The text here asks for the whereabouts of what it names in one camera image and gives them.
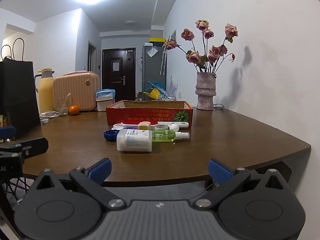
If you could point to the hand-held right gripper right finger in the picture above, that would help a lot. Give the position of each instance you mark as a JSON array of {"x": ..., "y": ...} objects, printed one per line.
[{"x": 220, "y": 171}]

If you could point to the red cardboard box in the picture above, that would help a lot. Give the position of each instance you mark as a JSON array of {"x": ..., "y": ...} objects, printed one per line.
[{"x": 150, "y": 113}]

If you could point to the small white spray bottle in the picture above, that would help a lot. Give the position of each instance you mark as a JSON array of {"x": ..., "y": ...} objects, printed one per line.
[{"x": 175, "y": 127}]

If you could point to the yellow box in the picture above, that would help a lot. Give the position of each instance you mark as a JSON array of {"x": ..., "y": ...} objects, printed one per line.
[{"x": 158, "y": 40}]

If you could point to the clear glass cup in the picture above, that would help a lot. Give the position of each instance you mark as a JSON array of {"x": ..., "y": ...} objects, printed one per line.
[{"x": 62, "y": 110}]

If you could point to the white and yellow charger plug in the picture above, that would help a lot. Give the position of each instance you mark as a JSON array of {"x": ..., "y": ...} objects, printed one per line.
[{"x": 144, "y": 125}]

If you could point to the dark side doorway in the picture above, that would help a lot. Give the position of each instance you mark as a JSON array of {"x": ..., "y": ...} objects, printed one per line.
[{"x": 92, "y": 57}]

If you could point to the dark brown entrance door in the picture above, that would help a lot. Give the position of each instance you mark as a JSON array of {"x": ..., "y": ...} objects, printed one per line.
[{"x": 117, "y": 80}]

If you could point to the yellow watering can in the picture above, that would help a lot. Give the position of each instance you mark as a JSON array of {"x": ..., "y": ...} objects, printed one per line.
[{"x": 153, "y": 93}]

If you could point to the black eyeglasses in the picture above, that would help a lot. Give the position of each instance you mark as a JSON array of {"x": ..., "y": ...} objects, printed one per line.
[{"x": 218, "y": 106}]

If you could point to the dried pink roses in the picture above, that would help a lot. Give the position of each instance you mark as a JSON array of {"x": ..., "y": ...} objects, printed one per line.
[{"x": 207, "y": 52}]

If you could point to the yellow thermos jug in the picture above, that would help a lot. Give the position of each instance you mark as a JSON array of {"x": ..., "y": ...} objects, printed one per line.
[{"x": 46, "y": 92}]

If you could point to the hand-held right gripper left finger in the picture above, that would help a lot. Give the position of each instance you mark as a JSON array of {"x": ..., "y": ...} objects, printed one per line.
[{"x": 100, "y": 171}]

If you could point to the orange fruit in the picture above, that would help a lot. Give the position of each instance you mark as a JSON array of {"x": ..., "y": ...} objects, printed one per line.
[{"x": 74, "y": 110}]

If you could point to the pink textured vase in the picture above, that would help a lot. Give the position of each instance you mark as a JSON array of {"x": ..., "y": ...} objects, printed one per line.
[{"x": 205, "y": 92}]

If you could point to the white bin with blue bag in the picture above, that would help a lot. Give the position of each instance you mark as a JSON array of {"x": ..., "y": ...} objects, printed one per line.
[{"x": 105, "y": 102}]

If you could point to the paper sheet on refrigerator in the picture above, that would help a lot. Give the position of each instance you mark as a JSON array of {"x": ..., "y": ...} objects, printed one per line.
[{"x": 152, "y": 51}]

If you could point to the pink ribbed suitcase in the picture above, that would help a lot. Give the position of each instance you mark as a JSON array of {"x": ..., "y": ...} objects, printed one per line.
[{"x": 77, "y": 92}]

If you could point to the clear glass jar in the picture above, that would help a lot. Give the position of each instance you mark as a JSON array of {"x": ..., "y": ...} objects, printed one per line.
[{"x": 168, "y": 98}]

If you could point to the black paper bag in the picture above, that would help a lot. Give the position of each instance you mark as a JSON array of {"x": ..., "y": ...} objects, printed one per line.
[{"x": 17, "y": 92}]

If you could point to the white lint brush red pad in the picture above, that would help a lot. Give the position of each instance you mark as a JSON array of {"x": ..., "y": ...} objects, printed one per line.
[{"x": 160, "y": 124}]

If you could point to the large white bottle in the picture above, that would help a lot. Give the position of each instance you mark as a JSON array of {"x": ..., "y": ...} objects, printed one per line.
[{"x": 135, "y": 141}]

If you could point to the white paper on door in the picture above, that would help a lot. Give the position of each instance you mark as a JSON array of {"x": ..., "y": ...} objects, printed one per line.
[{"x": 115, "y": 65}]

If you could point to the hanging striped bundle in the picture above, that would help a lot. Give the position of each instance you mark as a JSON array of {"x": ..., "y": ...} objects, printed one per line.
[{"x": 163, "y": 62}]

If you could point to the grey refrigerator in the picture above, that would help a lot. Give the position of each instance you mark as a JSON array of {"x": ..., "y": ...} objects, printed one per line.
[{"x": 152, "y": 75}]

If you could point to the colourful snack packet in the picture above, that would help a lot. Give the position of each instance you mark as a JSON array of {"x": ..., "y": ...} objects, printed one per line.
[{"x": 5, "y": 120}]

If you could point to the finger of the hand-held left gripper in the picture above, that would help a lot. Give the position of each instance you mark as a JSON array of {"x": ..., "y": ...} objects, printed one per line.
[
  {"x": 7, "y": 132},
  {"x": 35, "y": 146}
]

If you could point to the blue round case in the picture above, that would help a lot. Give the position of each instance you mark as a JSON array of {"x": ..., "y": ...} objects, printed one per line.
[{"x": 111, "y": 135}]

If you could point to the small white adapter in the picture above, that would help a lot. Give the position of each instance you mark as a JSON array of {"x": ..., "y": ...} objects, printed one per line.
[{"x": 44, "y": 121}]

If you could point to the green spray bottle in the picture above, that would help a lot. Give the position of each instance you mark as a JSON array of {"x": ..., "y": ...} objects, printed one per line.
[{"x": 162, "y": 136}]

